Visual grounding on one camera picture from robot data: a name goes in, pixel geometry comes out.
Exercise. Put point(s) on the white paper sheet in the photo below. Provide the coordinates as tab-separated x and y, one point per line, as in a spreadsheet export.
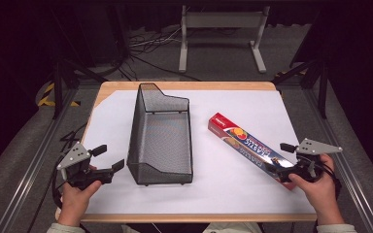
226	191

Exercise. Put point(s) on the yellow black hazard tape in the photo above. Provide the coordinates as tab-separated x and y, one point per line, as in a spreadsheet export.
47	97

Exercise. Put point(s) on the person's sleeve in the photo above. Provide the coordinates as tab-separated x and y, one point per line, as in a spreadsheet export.
64	228
336	228

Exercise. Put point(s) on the person's light clothing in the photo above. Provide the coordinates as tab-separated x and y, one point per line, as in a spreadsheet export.
233	227

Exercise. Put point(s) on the long plastic wrap box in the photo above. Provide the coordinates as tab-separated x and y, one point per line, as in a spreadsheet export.
239	136

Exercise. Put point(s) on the black stand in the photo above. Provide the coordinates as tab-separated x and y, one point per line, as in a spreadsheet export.
58	87
322	87

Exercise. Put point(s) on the aluminium rail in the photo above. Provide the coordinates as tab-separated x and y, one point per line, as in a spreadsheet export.
346	161
29	171

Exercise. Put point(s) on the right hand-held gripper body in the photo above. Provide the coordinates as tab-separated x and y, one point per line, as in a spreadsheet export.
314	147

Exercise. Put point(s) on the person's left hand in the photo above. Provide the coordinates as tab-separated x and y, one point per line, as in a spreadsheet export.
74	204

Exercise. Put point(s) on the person's right sleeve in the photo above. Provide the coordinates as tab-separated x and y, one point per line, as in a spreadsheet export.
336	228

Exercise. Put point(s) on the white metal stand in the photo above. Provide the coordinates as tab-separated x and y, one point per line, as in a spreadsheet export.
223	19

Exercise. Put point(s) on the person's left sleeve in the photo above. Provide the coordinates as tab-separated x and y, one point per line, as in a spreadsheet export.
64	228

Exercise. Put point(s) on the person's right hand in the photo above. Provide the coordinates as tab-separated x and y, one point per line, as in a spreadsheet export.
323	197

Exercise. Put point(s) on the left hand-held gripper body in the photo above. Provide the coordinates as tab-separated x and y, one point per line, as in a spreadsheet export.
74	156

